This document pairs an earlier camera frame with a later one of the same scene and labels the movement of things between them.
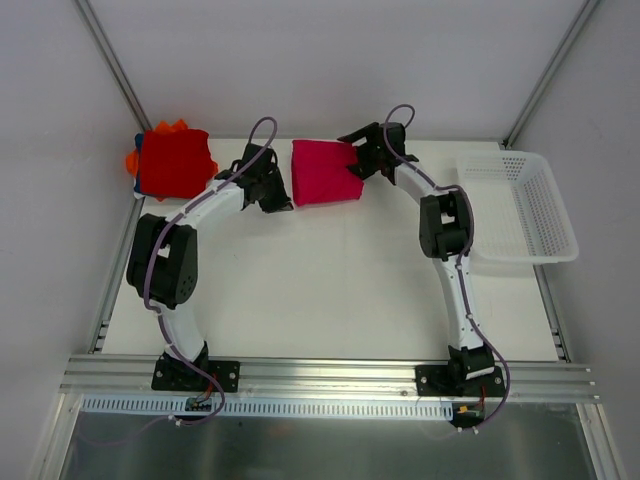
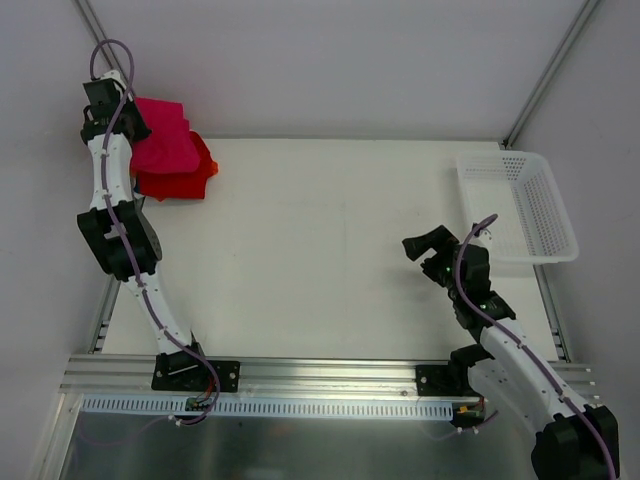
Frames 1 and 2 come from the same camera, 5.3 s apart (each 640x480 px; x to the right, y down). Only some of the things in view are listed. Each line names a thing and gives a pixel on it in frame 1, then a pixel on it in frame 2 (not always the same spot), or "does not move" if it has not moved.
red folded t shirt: (175, 163) does not move
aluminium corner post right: (581, 18) does not move
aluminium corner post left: (112, 64) does not move
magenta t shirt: (320, 172) -> (170, 146)
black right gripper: (367, 151) -> (433, 264)
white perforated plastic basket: (520, 216) does not move
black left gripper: (270, 185) -> (138, 126)
